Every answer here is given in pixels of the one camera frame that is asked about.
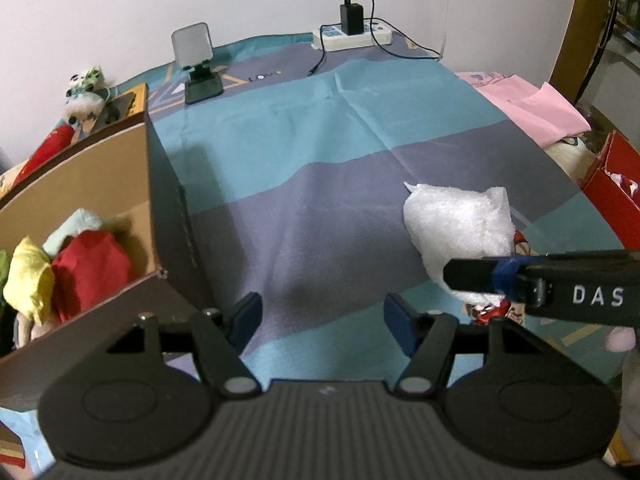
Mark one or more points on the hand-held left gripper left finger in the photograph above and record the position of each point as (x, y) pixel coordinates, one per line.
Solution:
(247, 315)

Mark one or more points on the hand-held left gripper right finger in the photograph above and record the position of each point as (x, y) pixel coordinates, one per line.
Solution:
(400, 320)

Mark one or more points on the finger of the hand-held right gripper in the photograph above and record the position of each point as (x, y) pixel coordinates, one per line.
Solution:
(475, 272)

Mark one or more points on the white fluffy towel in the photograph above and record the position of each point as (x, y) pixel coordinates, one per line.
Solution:
(460, 225)

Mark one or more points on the cardboard box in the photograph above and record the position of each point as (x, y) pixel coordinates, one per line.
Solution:
(90, 170)

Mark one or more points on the yellow towel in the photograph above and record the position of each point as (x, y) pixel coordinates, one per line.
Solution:
(27, 280)

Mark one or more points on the person's right hand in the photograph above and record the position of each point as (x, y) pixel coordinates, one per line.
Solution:
(620, 340)

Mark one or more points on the red box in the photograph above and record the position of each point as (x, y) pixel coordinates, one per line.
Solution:
(605, 195)

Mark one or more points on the white plush pillow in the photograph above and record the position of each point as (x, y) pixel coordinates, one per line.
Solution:
(570, 160)

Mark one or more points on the red cloth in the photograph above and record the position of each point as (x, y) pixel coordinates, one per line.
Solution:
(90, 270)

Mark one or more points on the striped blue grey bedsheet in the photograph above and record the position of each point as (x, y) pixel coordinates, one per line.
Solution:
(325, 160)

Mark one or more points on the pink cloth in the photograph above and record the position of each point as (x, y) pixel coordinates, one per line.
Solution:
(540, 110)

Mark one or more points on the mint green cloth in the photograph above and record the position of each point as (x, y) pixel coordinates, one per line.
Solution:
(75, 225)

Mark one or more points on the phone stand with mirror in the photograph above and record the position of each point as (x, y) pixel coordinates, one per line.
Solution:
(202, 87)

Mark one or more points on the yellow box with dark panel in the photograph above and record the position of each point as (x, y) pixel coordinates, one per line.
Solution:
(135, 102)

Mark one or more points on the red plush toy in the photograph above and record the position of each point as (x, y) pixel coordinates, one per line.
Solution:
(50, 145)

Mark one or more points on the white power strip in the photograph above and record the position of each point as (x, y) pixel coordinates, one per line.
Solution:
(350, 41)

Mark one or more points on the panda plush toy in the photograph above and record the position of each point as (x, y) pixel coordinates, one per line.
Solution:
(85, 85)

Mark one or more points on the black charger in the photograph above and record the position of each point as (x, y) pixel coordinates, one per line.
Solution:
(351, 17)

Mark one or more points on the wooden post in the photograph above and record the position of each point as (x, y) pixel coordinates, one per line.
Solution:
(575, 25)

